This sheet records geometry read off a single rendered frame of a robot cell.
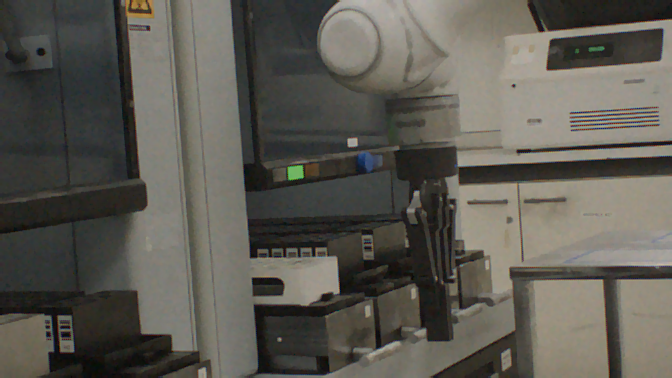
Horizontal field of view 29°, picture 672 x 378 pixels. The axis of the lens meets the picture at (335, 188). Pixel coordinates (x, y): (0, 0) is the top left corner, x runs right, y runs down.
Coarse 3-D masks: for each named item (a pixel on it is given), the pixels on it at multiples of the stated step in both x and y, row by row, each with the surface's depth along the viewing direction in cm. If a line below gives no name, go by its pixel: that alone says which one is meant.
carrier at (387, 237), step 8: (384, 224) 198; (392, 224) 197; (400, 224) 199; (368, 232) 191; (376, 232) 192; (384, 232) 194; (392, 232) 197; (400, 232) 199; (368, 240) 191; (376, 240) 191; (384, 240) 194; (392, 240) 196; (400, 240) 199; (368, 248) 191; (376, 248) 191; (384, 248) 194; (392, 248) 196; (400, 248) 199; (368, 256) 191; (376, 256) 191; (384, 256) 194; (392, 256) 196; (400, 256) 199
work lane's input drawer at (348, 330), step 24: (264, 312) 164; (288, 312) 163; (312, 312) 161; (336, 312) 162; (360, 312) 168; (264, 336) 163; (288, 336) 162; (312, 336) 160; (336, 336) 161; (360, 336) 168; (336, 360) 161; (360, 360) 160
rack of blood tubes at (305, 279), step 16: (256, 272) 165; (272, 272) 164; (288, 272) 163; (304, 272) 163; (320, 272) 166; (336, 272) 170; (256, 288) 177; (272, 288) 176; (288, 288) 163; (304, 288) 163; (320, 288) 166; (336, 288) 170; (256, 304) 166; (272, 304) 165; (288, 304) 164; (304, 304) 163
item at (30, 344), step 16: (16, 320) 121; (32, 320) 122; (0, 336) 118; (16, 336) 120; (32, 336) 122; (0, 352) 118; (16, 352) 120; (32, 352) 122; (0, 368) 118; (16, 368) 120; (32, 368) 122; (48, 368) 124
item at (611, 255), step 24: (600, 240) 209; (624, 240) 207; (648, 240) 204; (528, 264) 185; (552, 264) 183; (576, 264) 181; (600, 264) 179; (624, 264) 177; (648, 264) 175; (528, 288) 183; (528, 312) 183; (528, 336) 184; (528, 360) 184; (624, 360) 222
